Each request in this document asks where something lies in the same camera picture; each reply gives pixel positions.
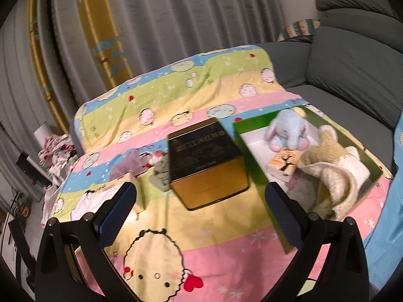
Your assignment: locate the grey curtain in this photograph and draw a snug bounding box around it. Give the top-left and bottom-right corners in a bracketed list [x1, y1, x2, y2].
[0, 0, 318, 170]

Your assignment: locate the white cylinder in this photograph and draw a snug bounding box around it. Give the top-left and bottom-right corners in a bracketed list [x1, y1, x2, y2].
[33, 123, 53, 147]

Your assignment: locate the yellow patterned curtain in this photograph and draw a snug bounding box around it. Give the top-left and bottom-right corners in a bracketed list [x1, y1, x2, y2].
[73, 0, 134, 90]
[28, 0, 71, 131]

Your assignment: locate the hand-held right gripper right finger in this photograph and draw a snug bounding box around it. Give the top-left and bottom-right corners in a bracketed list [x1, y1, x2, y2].
[265, 182, 370, 302]

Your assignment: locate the small orange patterned box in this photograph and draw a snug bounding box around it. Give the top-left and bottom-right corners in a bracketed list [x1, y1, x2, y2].
[267, 147, 303, 182]

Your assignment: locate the pile of clothes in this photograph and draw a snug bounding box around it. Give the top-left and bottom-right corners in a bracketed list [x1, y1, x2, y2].
[38, 134, 79, 186]

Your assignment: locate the light blue elephant plush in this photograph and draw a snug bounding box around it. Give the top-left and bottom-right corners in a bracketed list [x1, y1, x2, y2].
[264, 107, 311, 152]

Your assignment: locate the cartoon printed pastel blanket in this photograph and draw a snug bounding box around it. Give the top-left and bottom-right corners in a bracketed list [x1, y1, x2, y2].
[41, 45, 394, 302]

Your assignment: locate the cream knitted hat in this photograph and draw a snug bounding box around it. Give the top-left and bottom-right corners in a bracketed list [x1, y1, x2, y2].
[297, 125, 371, 221]

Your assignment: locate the black and gold tin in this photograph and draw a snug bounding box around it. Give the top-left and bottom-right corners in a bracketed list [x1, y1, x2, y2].
[167, 117, 251, 211]

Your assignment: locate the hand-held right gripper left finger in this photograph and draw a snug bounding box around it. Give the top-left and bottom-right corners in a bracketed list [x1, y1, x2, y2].
[35, 181, 137, 302]

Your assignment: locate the grey-green sock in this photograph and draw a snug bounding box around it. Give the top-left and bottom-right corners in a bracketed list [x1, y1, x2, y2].
[149, 160, 172, 193]

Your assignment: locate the light blue cloth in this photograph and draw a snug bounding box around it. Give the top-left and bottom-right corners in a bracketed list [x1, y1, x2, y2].
[362, 126, 403, 291]

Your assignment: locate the purple fluffy cloth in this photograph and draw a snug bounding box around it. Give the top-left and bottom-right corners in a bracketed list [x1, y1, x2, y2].
[110, 149, 149, 177]

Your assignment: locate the cream folded cloth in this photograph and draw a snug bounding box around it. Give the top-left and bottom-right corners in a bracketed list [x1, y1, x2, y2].
[102, 172, 148, 222]

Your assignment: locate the black stand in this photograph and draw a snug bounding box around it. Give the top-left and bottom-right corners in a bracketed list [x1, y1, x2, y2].
[15, 151, 51, 190]

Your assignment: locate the green cardboard box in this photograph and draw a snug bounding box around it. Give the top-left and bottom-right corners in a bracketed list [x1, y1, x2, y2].
[232, 102, 385, 255]

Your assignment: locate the grey sofa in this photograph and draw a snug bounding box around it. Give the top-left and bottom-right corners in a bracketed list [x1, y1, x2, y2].
[69, 0, 403, 177]

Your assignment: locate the striped cushion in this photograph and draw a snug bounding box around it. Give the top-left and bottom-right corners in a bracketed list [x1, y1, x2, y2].
[277, 19, 320, 42]

